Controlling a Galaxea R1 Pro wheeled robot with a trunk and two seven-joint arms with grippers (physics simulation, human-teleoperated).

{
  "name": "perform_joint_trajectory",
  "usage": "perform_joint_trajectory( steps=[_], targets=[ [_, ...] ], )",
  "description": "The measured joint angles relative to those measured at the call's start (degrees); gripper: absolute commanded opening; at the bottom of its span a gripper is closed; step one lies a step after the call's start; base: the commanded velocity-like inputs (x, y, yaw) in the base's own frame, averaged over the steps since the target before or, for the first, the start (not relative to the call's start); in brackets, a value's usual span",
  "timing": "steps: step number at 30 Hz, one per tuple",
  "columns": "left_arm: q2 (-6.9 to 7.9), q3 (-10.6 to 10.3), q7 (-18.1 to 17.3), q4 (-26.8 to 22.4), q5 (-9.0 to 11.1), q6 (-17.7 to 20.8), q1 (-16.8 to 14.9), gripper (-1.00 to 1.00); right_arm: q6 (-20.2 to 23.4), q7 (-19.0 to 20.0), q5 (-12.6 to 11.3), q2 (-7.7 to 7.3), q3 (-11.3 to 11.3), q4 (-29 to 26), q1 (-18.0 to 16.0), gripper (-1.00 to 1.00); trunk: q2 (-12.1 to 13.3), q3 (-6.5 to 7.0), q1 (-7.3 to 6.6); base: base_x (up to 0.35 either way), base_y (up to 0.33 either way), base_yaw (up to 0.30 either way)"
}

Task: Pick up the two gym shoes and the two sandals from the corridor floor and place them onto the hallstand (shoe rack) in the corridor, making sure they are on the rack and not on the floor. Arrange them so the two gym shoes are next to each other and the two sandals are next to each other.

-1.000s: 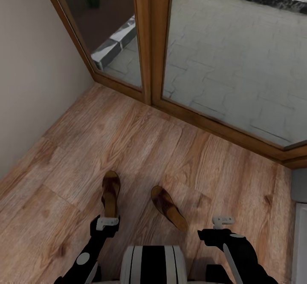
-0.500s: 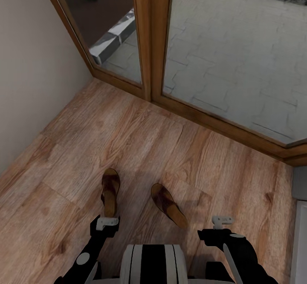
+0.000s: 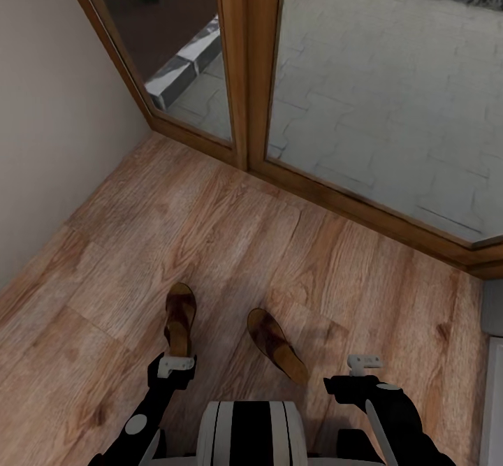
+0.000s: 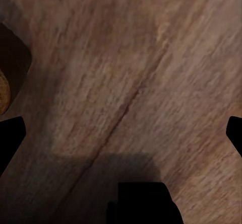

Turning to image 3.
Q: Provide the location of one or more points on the sandal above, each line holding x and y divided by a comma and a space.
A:
269, 338
181, 312

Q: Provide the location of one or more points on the robot trunk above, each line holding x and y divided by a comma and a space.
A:
251, 433

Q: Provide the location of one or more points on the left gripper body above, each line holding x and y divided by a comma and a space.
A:
177, 380

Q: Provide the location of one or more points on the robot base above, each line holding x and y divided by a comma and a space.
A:
353, 449

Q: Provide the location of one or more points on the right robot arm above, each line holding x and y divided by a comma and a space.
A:
392, 415

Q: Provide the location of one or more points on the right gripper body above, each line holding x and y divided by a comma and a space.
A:
346, 388

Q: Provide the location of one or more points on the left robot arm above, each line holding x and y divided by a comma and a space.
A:
140, 437

